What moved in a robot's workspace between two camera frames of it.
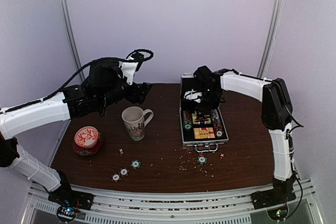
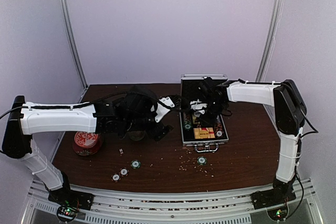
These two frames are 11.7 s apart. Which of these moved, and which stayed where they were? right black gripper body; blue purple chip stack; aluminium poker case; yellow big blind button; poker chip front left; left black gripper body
Moved: left black gripper body; right black gripper body
Stayed: yellow big blind button; blue purple chip stack; aluminium poker case; poker chip front left
